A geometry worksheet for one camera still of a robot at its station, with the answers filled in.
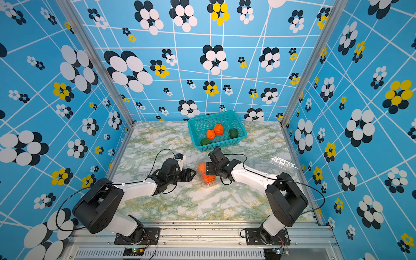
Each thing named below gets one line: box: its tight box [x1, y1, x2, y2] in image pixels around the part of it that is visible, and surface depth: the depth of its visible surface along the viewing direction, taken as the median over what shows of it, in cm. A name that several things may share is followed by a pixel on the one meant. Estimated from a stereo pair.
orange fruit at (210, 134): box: [206, 129, 216, 140], surface depth 110 cm
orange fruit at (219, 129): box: [213, 123, 225, 136], surface depth 110 cm
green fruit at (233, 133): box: [228, 128, 239, 139], surface depth 110 cm
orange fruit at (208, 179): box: [202, 173, 217, 185], surface depth 90 cm
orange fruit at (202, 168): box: [198, 162, 207, 174], surface depth 91 cm
